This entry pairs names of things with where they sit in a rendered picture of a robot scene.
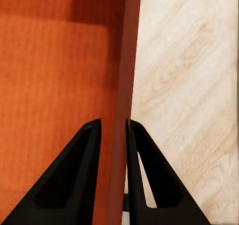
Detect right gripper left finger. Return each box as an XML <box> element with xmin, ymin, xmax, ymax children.
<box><xmin>1</xmin><ymin>118</ymin><xmax>102</xmax><ymax>225</ymax></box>

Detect storage box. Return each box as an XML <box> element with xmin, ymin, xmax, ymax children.
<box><xmin>0</xmin><ymin>0</ymin><xmax>140</xmax><ymax>225</ymax></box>

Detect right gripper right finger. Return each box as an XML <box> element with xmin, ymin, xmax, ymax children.
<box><xmin>125</xmin><ymin>119</ymin><xmax>211</xmax><ymax>225</ymax></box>

